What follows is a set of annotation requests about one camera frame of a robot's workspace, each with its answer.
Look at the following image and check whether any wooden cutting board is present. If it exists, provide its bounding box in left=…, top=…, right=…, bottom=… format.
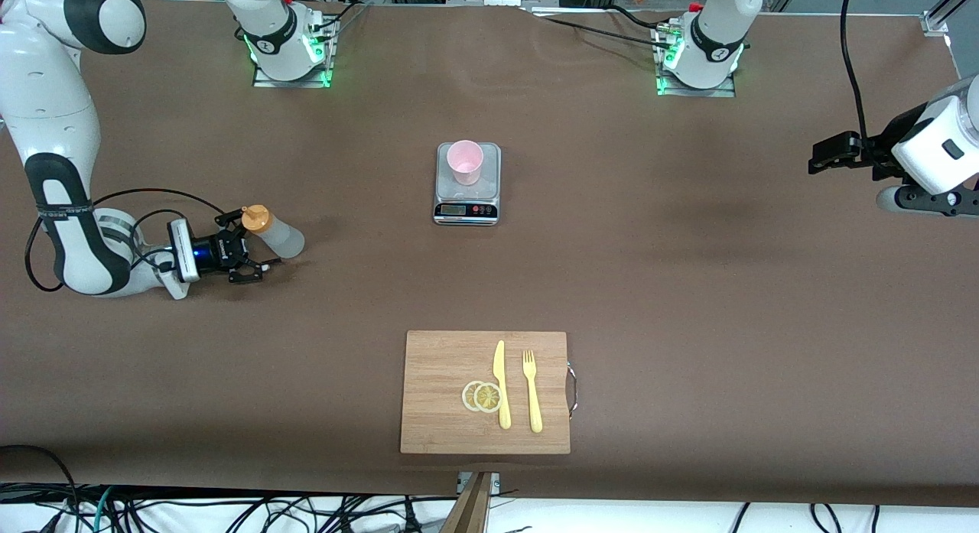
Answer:
left=399, top=330, right=572, bottom=455

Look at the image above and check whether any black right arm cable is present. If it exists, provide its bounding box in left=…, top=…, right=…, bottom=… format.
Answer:
left=24, top=187, right=230, bottom=293

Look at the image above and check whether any black looped floor cable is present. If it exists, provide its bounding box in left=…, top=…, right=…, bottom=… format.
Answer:
left=0, top=444, right=79, bottom=533

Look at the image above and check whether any aluminium frame profile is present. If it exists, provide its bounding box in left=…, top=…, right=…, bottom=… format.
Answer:
left=922, top=0, right=979, bottom=37

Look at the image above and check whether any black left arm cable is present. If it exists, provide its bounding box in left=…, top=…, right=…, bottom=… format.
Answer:
left=840, top=0, right=877, bottom=148

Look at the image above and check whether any yellow plastic knife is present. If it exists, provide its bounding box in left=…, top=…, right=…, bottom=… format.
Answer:
left=493, top=340, right=512, bottom=431

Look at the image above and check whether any clear sauce bottle orange cap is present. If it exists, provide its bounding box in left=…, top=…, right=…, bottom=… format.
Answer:
left=241, top=204, right=306, bottom=259

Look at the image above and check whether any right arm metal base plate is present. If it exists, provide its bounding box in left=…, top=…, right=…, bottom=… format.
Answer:
left=252, top=13, right=333, bottom=89

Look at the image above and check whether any teal floor cable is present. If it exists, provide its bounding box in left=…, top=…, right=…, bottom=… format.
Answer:
left=73, top=487, right=115, bottom=533

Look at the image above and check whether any black base cable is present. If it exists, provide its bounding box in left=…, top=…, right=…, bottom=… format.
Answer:
left=528, top=5, right=668, bottom=48

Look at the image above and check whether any wooden post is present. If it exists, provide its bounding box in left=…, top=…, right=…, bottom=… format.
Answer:
left=442, top=472, right=494, bottom=533

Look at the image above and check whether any pink plastic cup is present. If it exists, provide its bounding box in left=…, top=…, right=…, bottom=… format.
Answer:
left=447, top=139, right=484, bottom=187

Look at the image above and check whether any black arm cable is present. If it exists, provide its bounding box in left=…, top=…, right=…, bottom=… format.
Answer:
left=840, top=0, right=877, bottom=148
left=24, top=187, right=230, bottom=293

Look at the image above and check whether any silver digital kitchen scale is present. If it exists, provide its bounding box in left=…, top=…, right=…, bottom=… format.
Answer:
left=433, top=141, right=503, bottom=226

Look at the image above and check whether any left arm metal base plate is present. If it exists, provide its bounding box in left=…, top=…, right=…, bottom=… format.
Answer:
left=656, top=24, right=737, bottom=98

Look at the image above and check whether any yellow plastic fork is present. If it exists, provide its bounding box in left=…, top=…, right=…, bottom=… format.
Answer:
left=522, top=349, right=544, bottom=434

